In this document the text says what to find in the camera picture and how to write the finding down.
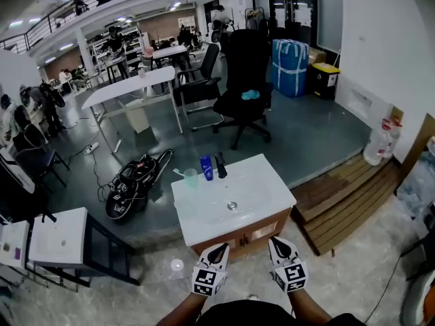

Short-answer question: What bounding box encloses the wooden pallet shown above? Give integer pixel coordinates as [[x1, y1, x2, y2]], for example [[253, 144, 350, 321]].
[[290, 153, 402, 258]]

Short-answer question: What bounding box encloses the black bin with yellow lid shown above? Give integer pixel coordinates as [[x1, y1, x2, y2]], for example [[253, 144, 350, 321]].
[[310, 62, 341, 101]]

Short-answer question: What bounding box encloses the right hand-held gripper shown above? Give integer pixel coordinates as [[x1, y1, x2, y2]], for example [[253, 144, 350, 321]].
[[268, 236, 309, 293]]

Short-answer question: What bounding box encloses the black faucet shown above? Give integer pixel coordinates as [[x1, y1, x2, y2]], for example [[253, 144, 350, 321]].
[[214, 151, 228, 179]]

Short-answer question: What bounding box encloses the black metal cabinet frame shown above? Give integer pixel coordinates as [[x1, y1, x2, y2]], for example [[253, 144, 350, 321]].
[[24, 211, 142, 289]]

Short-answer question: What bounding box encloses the black cantilever chair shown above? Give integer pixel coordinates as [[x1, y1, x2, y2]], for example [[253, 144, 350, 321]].
[[172, 43, 226, 131]]

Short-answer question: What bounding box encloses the black swivel office chair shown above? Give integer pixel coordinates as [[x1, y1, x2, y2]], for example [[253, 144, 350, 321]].
[[212, 29, 275, 151]]

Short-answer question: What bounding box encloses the long white table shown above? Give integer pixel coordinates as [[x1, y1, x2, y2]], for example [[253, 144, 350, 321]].
[[81, 65, 185, 155]]

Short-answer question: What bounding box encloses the short white table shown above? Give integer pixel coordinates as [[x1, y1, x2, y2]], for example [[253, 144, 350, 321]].
[[152, 44, 190, 70]]

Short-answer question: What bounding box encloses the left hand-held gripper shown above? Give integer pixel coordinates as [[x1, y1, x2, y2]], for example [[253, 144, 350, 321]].
[[191, 242, 230, 297]]

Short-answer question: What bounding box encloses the small white water jug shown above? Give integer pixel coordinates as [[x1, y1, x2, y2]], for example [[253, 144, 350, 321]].
[[383, 120, 403, 160]]

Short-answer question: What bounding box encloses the green translucent cup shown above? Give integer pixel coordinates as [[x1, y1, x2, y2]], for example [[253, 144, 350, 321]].
[[183, 168, 198, 192]]

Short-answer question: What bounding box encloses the black equipment bag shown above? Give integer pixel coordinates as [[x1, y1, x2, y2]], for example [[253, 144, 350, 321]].
[[104, 148, 175, 221]]

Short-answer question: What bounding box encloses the person's black shirt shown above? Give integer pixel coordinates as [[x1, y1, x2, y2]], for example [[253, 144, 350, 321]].
[[196, 300, 368, 326]]

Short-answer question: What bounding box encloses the cardboard box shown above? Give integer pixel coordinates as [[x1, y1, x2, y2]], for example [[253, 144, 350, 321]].
[[307, 47, 328, 66]]

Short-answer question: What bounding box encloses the person's left forearm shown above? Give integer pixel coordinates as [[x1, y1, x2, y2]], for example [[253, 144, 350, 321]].
[[155, 291, 209, 326]]

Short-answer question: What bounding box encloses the person's right forearm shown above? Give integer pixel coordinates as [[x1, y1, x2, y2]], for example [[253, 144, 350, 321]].
[[290, 288, 333, 326]]

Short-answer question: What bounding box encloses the blue wrapped package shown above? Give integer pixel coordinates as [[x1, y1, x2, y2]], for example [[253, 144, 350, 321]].
[[271, 39, 311, 98]]

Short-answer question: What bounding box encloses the black floor cable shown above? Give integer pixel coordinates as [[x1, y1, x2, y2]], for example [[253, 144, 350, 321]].
[[364, 255, 404, 324]]

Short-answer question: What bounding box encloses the blue bottle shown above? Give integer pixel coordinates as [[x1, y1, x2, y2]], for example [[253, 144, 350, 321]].
[[199, 154, 215, 182]]

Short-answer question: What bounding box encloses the large white water jug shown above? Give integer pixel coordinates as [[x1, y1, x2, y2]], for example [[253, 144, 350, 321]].
[[362, 118, 392, 167]]

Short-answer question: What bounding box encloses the small white sink basin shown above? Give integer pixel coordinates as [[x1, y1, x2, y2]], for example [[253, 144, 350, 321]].
[[0, 219, 31, 270]]

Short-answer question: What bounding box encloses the wooden vanity cabinet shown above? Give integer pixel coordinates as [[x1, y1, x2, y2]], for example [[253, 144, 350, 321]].
[[190, 207, 293, 261]]

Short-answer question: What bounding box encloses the black balcony railing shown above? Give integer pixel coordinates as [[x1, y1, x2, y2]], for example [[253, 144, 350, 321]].
[[0, 0, 239, 52]]

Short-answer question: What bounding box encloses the brown wooden board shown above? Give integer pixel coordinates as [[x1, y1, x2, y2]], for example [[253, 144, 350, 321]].
[[400, 113, 435, 173]]

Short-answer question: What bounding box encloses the black mesh chair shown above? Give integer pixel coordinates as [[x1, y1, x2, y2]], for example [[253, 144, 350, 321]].
[[12, 123, 71, 189]]

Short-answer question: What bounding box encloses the white sink on black frame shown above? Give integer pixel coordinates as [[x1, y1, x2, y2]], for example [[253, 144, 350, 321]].
[[28, 206, 89, 265]]

